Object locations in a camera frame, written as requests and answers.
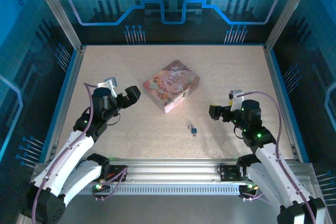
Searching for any pink illustrated tin box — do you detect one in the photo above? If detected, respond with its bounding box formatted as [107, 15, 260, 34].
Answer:
[143, 59, 201, 114]

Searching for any small LED controller board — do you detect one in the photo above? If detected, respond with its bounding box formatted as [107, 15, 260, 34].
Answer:
[238, 183, 260, 193]
[93, 183, 111, 193]

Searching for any aluminium base beam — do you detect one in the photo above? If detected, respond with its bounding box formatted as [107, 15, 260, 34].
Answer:
[31, 157, 316, 186]

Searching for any aluminium side rail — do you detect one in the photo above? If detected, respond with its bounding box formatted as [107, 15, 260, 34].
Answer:
[263, 45, 302, 162]
[43, 45, 86, 163]

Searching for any aluminium frame post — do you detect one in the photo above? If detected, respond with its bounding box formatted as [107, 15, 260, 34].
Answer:
[263, 0, 317, 51]
[30, 0, 85, 51]

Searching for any slotted grey cable duct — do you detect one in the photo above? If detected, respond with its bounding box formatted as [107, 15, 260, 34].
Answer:
[78, 185, 241, 196]

